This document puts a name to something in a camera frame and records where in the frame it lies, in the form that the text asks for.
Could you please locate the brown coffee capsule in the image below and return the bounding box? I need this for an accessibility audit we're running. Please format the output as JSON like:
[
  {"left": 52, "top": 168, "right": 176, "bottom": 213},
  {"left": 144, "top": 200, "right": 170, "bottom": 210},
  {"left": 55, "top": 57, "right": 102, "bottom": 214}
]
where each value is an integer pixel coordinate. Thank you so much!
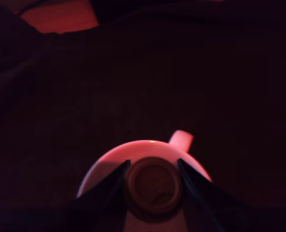
[{"left": 125, "top": 156, "right": 184, "bottom": 222}]

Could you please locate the dark table cloth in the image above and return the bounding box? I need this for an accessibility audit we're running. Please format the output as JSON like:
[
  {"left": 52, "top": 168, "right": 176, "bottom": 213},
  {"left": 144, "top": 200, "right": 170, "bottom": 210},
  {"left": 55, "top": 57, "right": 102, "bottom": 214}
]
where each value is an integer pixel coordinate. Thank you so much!
[{"left": 0, "top": 0, "right": 286, "bottom": 232}]

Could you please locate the dark patterned mug, white handle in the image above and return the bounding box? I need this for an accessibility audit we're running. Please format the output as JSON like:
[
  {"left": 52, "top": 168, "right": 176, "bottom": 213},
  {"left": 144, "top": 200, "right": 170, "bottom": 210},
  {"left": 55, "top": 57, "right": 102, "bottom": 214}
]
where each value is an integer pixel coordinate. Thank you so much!
[{"left": 76, "top": 130, "right": 213, "bottom": 232}]

